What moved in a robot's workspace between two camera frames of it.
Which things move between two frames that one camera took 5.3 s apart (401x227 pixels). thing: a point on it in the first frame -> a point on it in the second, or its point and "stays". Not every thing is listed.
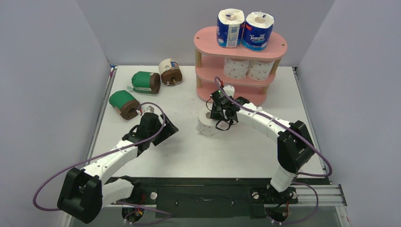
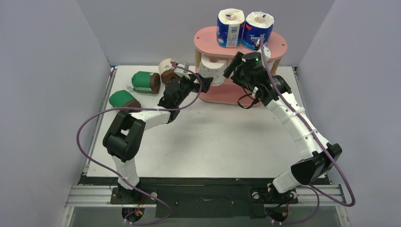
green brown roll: x=145 y=82 stays
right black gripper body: x=220 y=113 -> x=235 y=67
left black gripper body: x=166 y=132 -> x=187 y=87
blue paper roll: x=230 y=23 stays
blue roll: x=257 y=29 stays
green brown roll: x=125 y=103 stays
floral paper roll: x=206 y=126 -> x=213 y=66
